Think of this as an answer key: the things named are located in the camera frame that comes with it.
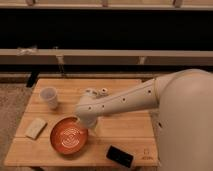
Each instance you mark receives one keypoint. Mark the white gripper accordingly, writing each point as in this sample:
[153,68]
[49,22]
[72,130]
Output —
[88,121]

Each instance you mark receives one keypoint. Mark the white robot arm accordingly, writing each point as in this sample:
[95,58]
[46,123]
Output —
[184,100]

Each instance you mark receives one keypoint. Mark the orange ceramic bowl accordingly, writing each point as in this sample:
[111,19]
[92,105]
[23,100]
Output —
[68,136]

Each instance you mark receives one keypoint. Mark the white sponge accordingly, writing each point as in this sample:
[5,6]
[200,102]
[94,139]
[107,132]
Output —
[35,127]

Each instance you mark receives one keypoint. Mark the wooden table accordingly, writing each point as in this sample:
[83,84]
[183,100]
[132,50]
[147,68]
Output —
[131,132]

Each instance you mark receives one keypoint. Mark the black rectangular block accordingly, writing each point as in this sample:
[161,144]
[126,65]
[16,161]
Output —
[119,156]

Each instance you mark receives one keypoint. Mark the white plastic cup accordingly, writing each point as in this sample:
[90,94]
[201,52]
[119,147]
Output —
[49,96]

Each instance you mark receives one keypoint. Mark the wooden shelf rail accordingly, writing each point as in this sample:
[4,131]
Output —
[27,56]

